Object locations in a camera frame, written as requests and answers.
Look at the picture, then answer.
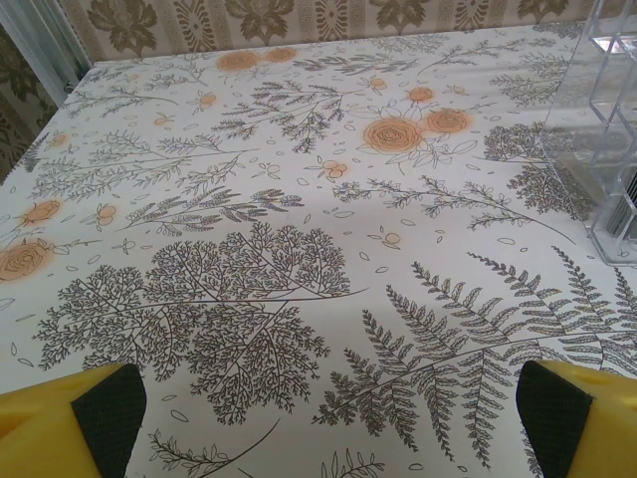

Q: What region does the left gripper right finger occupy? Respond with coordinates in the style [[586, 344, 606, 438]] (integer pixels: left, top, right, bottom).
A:
[[516, 358, 637, 478]]

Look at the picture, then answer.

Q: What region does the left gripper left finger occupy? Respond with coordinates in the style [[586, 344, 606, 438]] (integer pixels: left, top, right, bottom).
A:
[[0, 361, 151, 478]]

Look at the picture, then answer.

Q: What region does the clear acrylic card organizer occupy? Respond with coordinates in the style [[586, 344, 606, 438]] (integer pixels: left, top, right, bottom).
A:
[[540, 0, 637, 268]]

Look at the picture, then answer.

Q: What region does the floral tablecloth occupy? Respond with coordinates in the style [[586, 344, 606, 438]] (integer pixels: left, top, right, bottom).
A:
[[0, 22, 637, 478]]

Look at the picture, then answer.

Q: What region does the aluminium corner post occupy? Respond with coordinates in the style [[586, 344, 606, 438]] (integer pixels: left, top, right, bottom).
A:
[[0, 0, 95, 109]]

